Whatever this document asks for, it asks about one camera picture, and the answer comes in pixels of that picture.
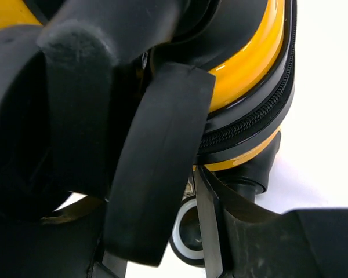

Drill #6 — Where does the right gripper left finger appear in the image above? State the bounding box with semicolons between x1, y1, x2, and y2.
0;197;127;277

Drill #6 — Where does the yellow hard-shell suitcase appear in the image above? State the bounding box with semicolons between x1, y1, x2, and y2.
0;1;296;266

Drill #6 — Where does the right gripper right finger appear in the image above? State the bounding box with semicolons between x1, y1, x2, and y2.
195;167;348;277

